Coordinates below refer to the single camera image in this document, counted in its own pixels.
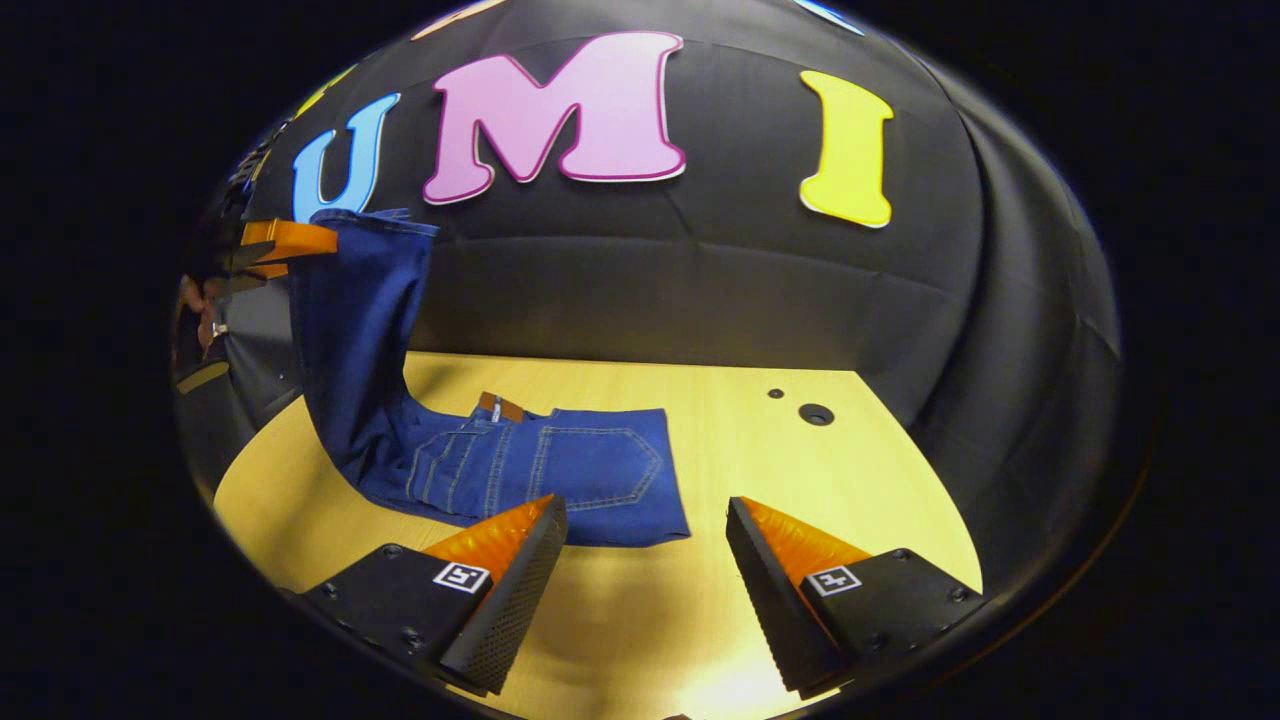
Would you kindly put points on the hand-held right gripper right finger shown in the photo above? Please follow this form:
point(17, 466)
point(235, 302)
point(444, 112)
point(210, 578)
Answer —
point(770, 600)

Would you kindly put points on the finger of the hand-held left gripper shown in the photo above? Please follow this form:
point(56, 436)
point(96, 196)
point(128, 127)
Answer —
point(295, 240)
point(265, 271)

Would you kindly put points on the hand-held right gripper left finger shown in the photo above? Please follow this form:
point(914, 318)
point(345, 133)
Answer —
point(520, 590)

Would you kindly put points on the blue denim jeans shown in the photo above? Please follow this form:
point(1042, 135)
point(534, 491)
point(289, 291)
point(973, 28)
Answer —
point(600, 470)

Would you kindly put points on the black backdrop cloth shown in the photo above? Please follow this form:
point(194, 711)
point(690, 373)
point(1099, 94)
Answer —
point(750, 280)

